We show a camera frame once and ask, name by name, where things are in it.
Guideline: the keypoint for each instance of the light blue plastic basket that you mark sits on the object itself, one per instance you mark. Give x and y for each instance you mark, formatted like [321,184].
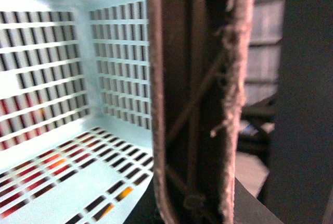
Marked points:
[75,112]

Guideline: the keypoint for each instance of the brown basket handle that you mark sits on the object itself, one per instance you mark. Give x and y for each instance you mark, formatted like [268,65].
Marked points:
[198,55]

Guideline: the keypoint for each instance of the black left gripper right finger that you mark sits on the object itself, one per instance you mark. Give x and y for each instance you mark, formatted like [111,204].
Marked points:
[299,185]

